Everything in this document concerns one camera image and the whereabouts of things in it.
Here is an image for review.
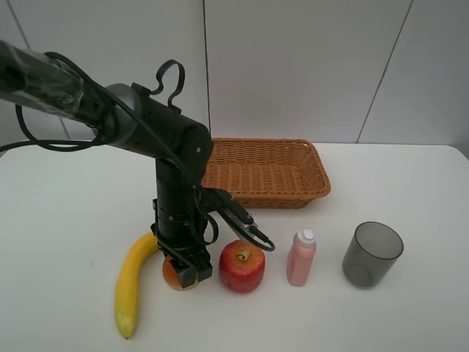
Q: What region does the red apple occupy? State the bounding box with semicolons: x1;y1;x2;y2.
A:
218;240;266;293

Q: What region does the orange fruit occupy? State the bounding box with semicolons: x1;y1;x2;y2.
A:
162;256;199;291

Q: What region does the pink bottle white cap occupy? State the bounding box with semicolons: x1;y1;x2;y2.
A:
287;229;317;287

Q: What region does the orange wicker basket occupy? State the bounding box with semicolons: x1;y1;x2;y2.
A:
202;138;331;209

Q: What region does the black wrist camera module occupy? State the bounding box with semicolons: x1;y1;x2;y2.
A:
205;188;276;252

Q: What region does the grey translucent plastic cup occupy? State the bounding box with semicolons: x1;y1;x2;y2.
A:
342;221;404;289

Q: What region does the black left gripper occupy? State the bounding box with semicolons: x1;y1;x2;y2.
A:
150;221;213;287

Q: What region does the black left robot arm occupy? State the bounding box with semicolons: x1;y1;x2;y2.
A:
1;43;217;287

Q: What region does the yellow banana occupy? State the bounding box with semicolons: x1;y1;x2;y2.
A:
114;232;158;340

